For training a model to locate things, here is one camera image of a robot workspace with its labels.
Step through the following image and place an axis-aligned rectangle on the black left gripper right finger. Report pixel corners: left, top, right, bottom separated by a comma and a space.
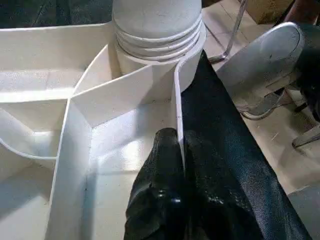
183, 129, 264, 240

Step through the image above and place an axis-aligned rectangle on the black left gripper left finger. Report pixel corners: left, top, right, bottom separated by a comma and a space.
123, 126, 186, 240

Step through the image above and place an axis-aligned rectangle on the white plastic table leg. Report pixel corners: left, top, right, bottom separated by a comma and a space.
110, 0, 208, 64

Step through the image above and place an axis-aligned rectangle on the white plastic table top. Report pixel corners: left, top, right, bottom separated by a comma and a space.
0, 21, 209, 240

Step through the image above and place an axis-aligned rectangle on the black table mat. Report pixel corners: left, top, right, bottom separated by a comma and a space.
0, 0, 314, 240

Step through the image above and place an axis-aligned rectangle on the grey stand base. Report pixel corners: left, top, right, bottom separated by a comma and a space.
291, 128, 320, 149

